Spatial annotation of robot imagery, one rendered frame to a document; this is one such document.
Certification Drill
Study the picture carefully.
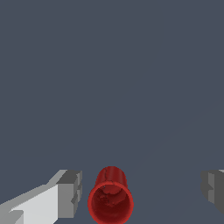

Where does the red cup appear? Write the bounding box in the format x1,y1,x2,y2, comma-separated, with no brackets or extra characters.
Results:
87,165,135,224

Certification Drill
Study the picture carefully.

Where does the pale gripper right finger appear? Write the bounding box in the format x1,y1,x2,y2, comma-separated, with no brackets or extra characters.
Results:
199,169,224,216

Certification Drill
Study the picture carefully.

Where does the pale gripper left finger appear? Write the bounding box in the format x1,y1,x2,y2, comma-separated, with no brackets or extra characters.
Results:
0,169,83,224

